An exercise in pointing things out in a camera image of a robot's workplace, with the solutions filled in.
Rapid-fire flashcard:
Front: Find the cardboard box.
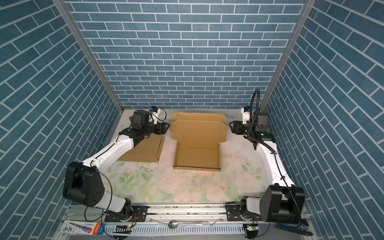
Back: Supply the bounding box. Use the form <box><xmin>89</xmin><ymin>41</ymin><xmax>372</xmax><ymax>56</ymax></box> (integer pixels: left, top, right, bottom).
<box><xmin>118</xmin><ymin>135</ymin><xmax>165</xmax><ymax>163</ymax></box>
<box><xmin>171</xmin><ymin>112</ymin><xmax>228</xmax><ymax>172</ymax></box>

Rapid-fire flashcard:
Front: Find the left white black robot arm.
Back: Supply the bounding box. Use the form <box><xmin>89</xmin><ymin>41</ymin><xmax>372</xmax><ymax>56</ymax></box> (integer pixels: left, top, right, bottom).
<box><xmin>63</xmin><ymin>106</ymin><xmax>170</xmax><ymax>222</ymax></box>

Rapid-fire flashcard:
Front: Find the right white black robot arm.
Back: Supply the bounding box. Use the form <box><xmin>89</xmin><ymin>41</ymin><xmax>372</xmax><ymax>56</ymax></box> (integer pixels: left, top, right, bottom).
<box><xmin>229</xmin><ymin>107</ymin><xmax>309</xmax><ymax>226</ymax></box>

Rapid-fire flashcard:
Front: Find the metal spoon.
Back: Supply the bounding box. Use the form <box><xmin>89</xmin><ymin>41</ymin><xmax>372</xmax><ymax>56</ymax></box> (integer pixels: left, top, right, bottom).
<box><xmin>150</xmin><ymin>219</ymin><xmax>222</xmax><ymax>230</ymax></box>

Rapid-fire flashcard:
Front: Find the blue black pliers tool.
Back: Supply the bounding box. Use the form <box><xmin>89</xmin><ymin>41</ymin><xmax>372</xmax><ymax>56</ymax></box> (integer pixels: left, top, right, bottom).
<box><xmin>276</xmin><ymin>223</ymin><xmax>313</xmax><ymax>237</ymax></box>

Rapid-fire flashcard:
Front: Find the white blue product package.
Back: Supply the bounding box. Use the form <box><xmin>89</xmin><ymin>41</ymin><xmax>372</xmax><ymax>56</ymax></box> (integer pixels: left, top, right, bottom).
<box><xmin>59</xmin><ymin>221</ymin><xmax>105</xmax><ymax>236</ymax></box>

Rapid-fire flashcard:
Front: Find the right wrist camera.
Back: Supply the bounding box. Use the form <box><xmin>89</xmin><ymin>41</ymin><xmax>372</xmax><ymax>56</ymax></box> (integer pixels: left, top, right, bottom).
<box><xmin>241</xmin><ymin>106</ymin><xmax>251</xmax><ymax>125</ymax></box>

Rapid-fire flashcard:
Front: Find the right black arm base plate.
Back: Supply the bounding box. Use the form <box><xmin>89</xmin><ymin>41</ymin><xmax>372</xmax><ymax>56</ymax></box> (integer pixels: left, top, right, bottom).
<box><xmin>225</xmin><ymin>203</ymin><xmax>263</xmax><ymax>222</ymax></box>

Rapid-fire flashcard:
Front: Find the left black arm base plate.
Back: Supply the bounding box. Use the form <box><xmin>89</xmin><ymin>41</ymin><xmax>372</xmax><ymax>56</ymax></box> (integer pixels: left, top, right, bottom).
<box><xmin>105</xmin><ymin>206</ymin><xmax>149</xmax><ymax>223</ymax></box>

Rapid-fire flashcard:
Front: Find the white slotted cable duct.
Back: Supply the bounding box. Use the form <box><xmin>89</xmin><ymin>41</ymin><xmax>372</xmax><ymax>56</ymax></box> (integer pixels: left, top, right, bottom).
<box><xmin>104</xmin><ymin>224</ymin><xmax>245</xmax><ymax>237</ymax></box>

